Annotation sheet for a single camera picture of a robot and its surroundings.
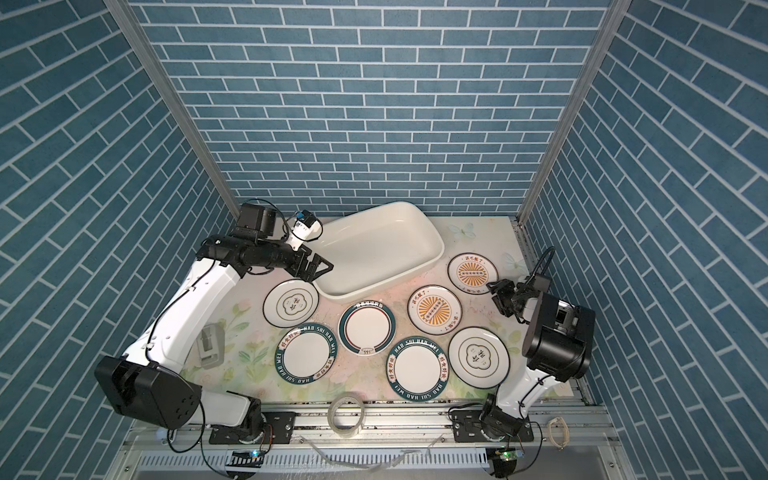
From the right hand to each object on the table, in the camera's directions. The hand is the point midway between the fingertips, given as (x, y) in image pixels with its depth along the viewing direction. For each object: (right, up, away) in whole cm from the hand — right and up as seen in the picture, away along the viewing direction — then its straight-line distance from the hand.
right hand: (491, 285), depth 97 cm
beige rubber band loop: (+11, -34, -25) cm, 44 cm away
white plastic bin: (-40, +12, +11) cm, 44 cm away
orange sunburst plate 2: (-19, -8, -2) cm, 21 cm away
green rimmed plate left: (-57, -18, -13) cm, 61 cm away
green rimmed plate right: (-25, -22, -14) cm, 36 cm away
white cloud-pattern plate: (-7, -19, -12) cm, 24 cm away
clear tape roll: (-44, -31, -20) cm, 58 cm away
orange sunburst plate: (-5, +3, +7) cm, 10 cm away
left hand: (-51, +10, -22) cm, 56 cm away
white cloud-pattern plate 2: (-66, -6, -1) cm, 66 cm away
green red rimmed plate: (-40, -13, -6) cm, 43 cm away
